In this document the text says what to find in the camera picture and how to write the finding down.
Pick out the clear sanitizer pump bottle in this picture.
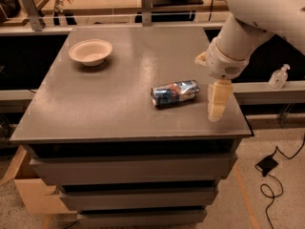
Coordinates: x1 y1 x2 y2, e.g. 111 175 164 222
268 64 290 89

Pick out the left metal bracket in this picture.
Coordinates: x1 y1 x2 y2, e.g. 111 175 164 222
21 0 43 31

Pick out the blue silver redbull can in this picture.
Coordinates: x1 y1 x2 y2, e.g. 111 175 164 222
151 80 200 107

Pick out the middle metal bracket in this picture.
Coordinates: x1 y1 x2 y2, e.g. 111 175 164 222
141 0 153 27

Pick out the grey drawer cabinet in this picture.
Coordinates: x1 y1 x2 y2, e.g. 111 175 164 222
11 27 250 228

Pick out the metal bracket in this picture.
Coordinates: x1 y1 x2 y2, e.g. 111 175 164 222
21 0 43 31
141 0 153 27

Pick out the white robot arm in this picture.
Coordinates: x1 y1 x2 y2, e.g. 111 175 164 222
195 0 305 121

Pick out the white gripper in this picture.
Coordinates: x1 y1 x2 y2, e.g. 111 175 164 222
194 37 250 122

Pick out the white paper bowl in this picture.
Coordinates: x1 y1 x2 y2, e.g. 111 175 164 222
69 39 112 67

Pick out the cardboard box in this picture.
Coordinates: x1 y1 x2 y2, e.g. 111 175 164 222
0 146 75 229

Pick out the black power adapter with cable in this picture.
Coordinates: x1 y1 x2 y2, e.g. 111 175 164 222
254 136 305 229

